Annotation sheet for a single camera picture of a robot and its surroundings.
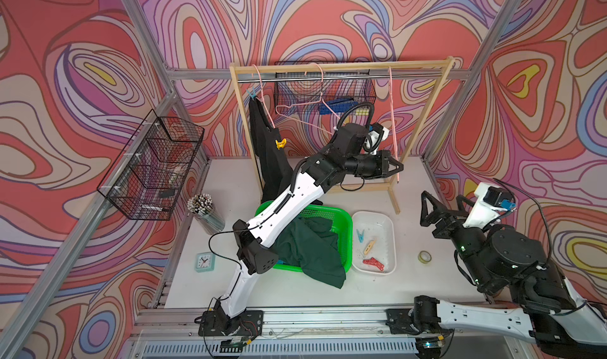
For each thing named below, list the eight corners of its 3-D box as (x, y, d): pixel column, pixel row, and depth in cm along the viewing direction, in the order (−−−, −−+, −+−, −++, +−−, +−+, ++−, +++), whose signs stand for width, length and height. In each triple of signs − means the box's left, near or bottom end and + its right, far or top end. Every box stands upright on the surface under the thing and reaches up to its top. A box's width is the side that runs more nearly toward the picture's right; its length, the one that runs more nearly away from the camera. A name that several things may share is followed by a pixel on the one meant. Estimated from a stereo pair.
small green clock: (196, 273, 85) (194, 272, 83) (198, 256, 89) (196, 253, 88) (215, 270, 86) (213, 268, 84) (216, 253, 90) (214, 250, 88)
